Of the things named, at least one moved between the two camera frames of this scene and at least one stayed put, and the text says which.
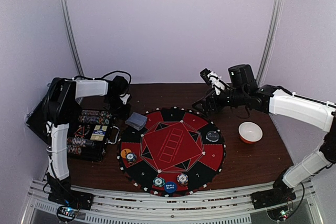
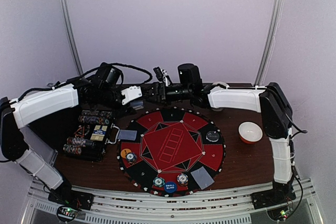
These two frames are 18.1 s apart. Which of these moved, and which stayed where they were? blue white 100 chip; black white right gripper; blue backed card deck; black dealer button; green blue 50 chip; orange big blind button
Moved: black white right gripper; blue backed card deck
Stayed: black dealer button; orange big blind button; green blue 50 chip; blue white 100 chip
